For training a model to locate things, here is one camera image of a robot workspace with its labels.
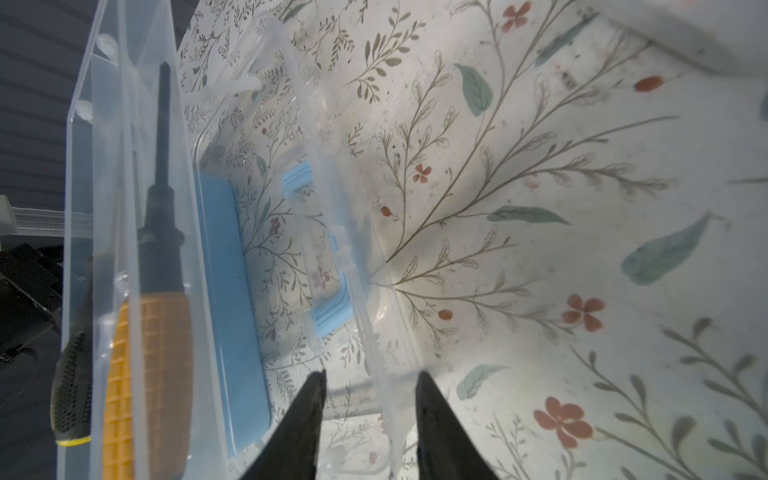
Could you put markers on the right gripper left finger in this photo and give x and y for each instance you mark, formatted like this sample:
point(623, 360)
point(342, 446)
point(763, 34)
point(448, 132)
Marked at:
point(292, 450)

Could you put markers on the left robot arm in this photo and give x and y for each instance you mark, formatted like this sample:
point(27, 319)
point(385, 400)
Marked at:
point(31, 303)

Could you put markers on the yellow handle screwdriver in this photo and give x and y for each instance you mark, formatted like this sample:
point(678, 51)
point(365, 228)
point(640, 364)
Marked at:
point(166, 329)

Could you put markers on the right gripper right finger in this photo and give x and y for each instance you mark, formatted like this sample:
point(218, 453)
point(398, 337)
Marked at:
point(444, 449)

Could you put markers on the black yellow small screwdriver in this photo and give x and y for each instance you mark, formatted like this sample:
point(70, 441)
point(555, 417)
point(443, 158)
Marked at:
point(71, 394)

